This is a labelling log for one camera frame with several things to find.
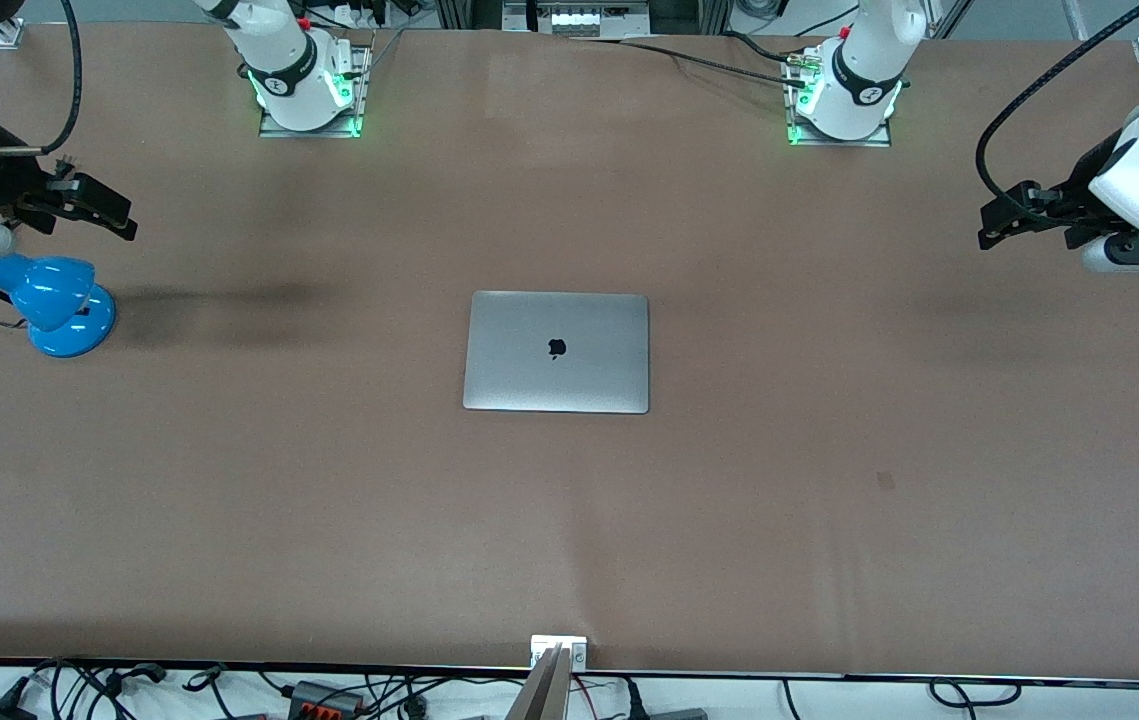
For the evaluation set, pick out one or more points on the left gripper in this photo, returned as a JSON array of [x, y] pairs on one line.
[[1077, 189]]

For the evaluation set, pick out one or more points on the silver laptop with black keyboard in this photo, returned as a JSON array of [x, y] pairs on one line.
[[559, 385]]

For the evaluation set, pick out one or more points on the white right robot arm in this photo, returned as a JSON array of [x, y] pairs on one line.
[[279, 40]]

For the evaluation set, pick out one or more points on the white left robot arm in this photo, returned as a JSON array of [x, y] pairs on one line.
[[869, 50]]

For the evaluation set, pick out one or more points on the blue desk lamp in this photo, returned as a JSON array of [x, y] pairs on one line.
[[54, 300]]

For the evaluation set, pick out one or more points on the grey control box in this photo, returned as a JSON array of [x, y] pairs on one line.
[[574, 18]]

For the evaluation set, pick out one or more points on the black box with orange connectors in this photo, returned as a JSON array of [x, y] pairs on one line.
[[324, 698]]

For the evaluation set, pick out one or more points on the grey flat box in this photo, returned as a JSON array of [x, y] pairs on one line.
[[679, 714]]

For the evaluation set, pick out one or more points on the black plug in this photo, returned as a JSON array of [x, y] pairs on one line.
[[634, 700]]

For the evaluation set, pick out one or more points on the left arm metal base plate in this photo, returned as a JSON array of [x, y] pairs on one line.
[[839, 143]]

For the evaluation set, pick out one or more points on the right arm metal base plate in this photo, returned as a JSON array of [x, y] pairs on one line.
[[309, 133]]

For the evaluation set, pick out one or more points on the aluminium frame post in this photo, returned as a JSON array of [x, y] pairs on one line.
[[716, 12], [464, 12]]

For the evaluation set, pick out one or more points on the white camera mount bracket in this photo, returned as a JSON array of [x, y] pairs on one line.
[[559, 650]]

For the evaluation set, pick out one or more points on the grey metal mount bar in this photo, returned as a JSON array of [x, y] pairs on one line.
[[544, 695]]

